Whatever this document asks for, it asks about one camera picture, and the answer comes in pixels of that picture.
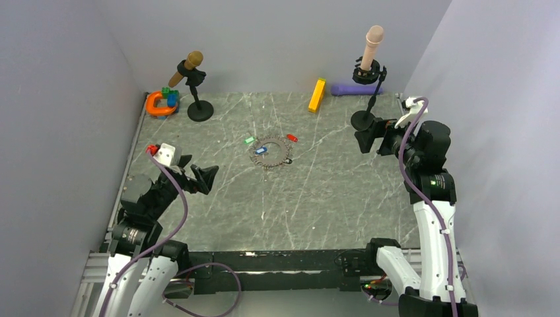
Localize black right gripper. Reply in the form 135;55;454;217
355;114;421;166

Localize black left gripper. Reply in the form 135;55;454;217
148;155;218;219

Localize key with blue tag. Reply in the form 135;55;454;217
254;147;268;156

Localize metal disc with keyrings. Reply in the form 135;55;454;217
248;135;293;170

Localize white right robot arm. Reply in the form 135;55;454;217
355;118;479;316

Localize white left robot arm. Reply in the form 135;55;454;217
92;151;219;316

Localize black right microphone stand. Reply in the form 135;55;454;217
351;59;388;132

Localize black microphone stand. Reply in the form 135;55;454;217
187;86;214;122
351;59;388;132

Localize purple cylinder toy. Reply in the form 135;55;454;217
330;84;383;96

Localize black left microphone stand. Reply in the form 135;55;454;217
187;86;214;122

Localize green key tag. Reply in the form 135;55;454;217
244;137;256;145

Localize yellow toy block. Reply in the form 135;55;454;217
308;78;326;114

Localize colourful toy block stack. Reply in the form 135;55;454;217
161;87;180;108

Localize red key tag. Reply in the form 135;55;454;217
286;134;298;143

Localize beige microphone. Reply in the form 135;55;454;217
360;25;384;71

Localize brown microphone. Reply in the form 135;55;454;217
168;51;206;88

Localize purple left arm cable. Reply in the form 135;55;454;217
98;151;242;317

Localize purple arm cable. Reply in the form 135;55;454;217
98;151;242;317
361;96;467;317

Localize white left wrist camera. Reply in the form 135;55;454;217
146;143;182;167

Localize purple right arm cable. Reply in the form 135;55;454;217
361;96;467;317

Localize orange toy ring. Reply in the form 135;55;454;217
145;90;180;118

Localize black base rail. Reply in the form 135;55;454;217
167;249;384;298

